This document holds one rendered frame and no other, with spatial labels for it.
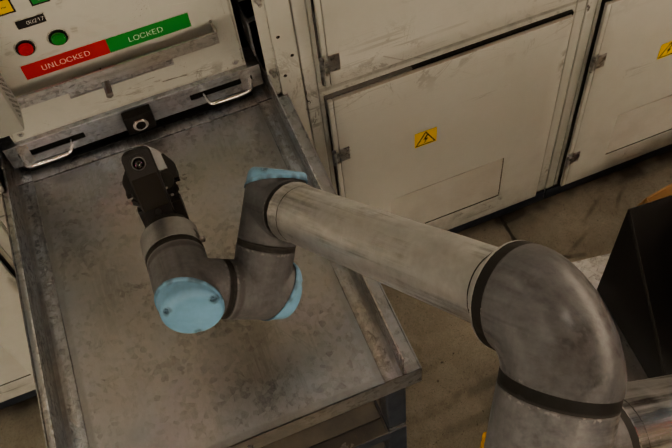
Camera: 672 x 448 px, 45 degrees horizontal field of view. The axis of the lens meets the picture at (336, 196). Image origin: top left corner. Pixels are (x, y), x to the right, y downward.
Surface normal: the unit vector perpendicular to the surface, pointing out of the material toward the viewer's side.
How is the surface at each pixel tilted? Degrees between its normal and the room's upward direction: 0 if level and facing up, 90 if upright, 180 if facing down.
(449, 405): 0
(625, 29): 90
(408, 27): 90
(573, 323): 10
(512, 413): 55
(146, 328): 0
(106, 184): 0
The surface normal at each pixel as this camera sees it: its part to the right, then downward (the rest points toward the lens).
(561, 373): -0.30, -0.15
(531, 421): -0.58, -0.01
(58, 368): -0.08, -0.57
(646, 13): 0.36, 0.75
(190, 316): 0.26, 0.63
